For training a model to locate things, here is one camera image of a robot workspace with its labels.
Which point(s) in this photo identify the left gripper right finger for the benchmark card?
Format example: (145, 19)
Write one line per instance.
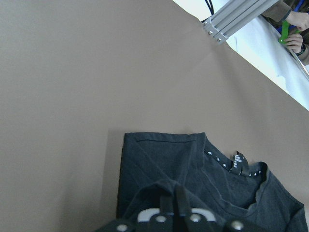
(182, 211)

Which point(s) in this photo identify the aluminium cage frame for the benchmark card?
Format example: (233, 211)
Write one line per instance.
(234, 15)

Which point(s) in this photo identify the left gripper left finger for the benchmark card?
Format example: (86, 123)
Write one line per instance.
(166, 205)

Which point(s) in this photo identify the green tool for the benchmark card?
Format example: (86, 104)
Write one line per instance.
(285, 29)

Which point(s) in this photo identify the black t-shirt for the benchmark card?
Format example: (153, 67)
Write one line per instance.
(155, 163)

